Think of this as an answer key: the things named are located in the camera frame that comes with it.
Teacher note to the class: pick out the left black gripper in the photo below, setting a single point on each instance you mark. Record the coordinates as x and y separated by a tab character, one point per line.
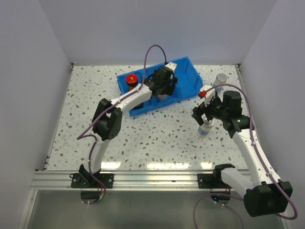
169	89

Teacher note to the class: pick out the silver-lid blue-label bottle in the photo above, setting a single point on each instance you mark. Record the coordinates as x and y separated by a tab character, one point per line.
219	81
205	128

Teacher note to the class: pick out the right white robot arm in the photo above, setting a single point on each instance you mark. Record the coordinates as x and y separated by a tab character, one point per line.
264	193

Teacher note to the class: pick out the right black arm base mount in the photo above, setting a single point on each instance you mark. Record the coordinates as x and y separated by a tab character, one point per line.
214	183

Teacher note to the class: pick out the black-cap spice grinder bottle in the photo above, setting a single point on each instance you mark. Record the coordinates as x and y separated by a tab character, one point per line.
162	97

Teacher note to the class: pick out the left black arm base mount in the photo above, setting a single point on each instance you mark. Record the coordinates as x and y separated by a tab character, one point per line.
93	185

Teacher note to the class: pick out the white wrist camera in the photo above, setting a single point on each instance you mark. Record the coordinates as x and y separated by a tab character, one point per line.
172	66
207	93

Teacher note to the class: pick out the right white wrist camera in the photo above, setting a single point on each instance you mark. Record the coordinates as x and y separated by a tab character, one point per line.
207	93

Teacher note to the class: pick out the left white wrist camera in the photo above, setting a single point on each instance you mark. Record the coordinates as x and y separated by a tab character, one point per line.
172	66

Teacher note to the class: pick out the blue three-compartment plastic bin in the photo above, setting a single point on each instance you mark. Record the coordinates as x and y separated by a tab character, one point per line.
188	85

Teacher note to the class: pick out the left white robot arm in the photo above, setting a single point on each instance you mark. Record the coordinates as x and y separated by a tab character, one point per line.
107	119

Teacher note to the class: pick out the red-lid sauce jar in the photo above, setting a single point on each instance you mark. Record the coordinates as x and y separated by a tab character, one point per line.
131	81
139	106

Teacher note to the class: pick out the aluminium front rail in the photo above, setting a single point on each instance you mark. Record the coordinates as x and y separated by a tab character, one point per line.
145	180

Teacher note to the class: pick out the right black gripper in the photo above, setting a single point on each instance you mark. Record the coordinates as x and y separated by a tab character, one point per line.
198	112

